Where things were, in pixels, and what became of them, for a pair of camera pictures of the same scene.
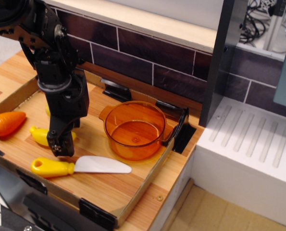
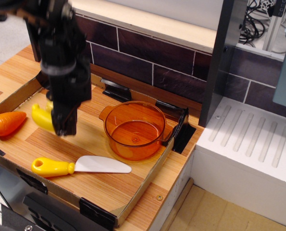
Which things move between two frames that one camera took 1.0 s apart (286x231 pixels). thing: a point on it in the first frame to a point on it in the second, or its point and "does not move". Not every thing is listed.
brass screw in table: (159, 197) does not move
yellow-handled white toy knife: (46, 167) does not move
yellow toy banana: (41, 135) to (43, 118)
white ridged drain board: (245, 154) does not move
